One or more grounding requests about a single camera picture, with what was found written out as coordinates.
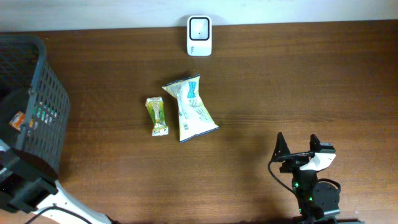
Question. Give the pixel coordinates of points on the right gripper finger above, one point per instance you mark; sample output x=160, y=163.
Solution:
x=281, y=148
x=314, y=143

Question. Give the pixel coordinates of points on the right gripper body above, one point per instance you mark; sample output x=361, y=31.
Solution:
x=293, y=163

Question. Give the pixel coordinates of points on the green yellow snack packet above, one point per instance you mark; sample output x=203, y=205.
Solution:
x=155, y=107

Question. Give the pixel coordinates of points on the orange tissue pack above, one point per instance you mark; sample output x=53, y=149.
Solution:
x=17, y=120

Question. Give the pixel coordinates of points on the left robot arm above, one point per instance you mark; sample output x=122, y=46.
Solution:
x=29, y=183

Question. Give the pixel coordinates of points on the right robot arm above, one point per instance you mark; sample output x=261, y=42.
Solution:
x=317, y=198

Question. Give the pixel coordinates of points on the white barcode scanner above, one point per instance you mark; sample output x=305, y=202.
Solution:
x=199, y=36

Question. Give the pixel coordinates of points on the dark grey plastic basket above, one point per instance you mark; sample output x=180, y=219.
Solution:
x=34, y=104

